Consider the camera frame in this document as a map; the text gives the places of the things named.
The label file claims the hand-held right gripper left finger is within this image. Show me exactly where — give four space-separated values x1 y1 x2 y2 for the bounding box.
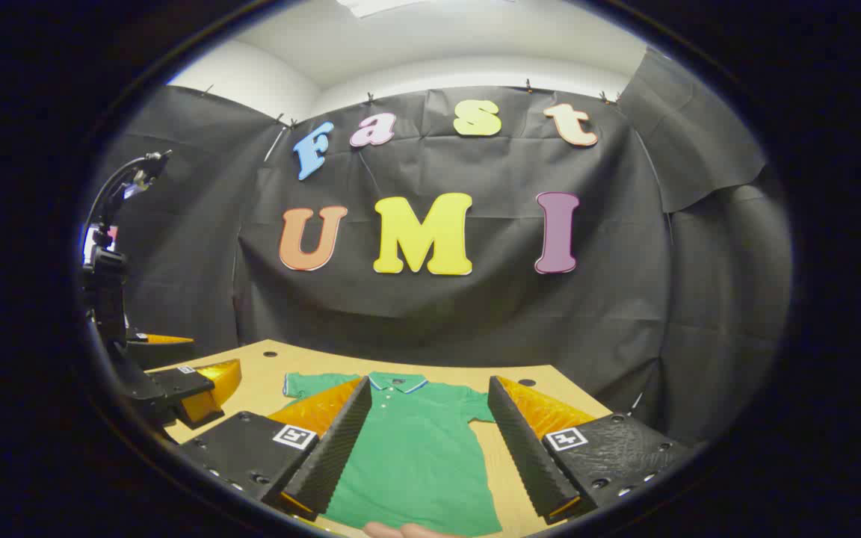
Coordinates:
176 376 373 522

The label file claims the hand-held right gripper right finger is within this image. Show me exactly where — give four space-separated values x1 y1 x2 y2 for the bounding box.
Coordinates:
487 376 694 525

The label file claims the green T-shirt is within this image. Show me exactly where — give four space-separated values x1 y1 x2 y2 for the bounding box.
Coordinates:
283 371 503 537

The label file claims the computer monitor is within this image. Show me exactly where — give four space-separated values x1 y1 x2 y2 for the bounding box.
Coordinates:
82 223 119 267

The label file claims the black backdrop cloth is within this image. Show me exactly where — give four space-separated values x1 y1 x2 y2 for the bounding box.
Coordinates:
90 46 794 449

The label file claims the ceiling light panel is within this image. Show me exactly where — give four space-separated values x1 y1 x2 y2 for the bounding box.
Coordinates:
337 0 439 18

